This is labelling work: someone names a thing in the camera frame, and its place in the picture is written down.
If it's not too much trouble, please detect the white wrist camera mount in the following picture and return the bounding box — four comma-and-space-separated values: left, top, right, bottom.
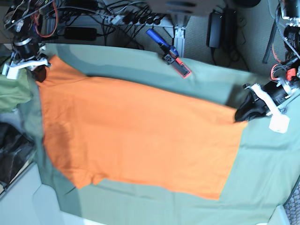
269, 114, 290, 134
1, 58, 51, 80

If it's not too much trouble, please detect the aluminium table leg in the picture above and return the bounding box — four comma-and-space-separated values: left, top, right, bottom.
165, 14, 190, 57

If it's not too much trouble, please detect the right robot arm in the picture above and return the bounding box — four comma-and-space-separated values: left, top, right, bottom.
3, 2, 268, 124

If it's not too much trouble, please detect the orange T-shirt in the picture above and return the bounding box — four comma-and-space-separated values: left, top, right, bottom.
38, 56, 247, 200

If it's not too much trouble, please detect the blue red clamp tool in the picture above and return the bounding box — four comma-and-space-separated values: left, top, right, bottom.
146, 29, 192, 78

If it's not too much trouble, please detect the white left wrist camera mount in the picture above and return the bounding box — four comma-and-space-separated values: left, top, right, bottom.
269, 114, 290, 134

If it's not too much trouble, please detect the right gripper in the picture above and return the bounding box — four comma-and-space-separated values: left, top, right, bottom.
11, 53, 50, 83

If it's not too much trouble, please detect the black brick under table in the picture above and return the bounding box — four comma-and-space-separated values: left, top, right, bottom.
64, 27, 98, 41

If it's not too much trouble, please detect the black plastic bag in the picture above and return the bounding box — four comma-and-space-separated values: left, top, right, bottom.
0, 122, 35, 190

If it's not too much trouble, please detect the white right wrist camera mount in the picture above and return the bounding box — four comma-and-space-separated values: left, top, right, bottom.
1, 58, 51, 80

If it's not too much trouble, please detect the green table cloth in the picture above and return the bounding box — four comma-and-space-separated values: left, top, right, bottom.
19, 44, 300, 225

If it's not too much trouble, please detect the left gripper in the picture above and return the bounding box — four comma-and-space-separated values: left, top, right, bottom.
234, 83, 281, 121

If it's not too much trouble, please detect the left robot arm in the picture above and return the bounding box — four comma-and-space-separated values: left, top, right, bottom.
234, 0, 300, 122

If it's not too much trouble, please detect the olive green garment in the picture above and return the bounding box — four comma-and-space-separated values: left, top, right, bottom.
0, 44, 31, 113

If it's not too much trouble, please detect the black power adapter brick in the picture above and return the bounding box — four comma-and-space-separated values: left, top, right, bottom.
206, 12, 223, 48

